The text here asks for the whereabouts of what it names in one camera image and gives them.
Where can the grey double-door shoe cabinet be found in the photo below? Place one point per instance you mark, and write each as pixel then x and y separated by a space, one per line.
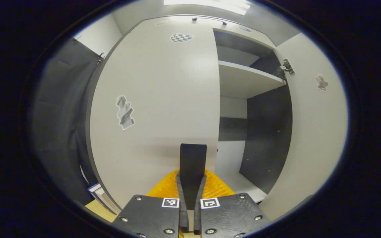
pixel 243 79

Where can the white spine book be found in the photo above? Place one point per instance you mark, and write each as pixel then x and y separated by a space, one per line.
pixel 93 189

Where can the large ceiling light panel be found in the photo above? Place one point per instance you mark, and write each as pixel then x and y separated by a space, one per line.
pixel 207 5

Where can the black backdrop cloth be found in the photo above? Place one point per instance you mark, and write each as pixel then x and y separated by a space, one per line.
pixel 58 115

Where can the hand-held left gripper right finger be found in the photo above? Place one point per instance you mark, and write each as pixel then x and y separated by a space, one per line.
pixel 197 215

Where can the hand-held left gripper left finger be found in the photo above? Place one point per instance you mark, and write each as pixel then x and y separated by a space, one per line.
pixel 183 215

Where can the grey cabinet door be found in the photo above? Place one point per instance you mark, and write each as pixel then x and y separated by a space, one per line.
pixel 316 138
pixel 164 99

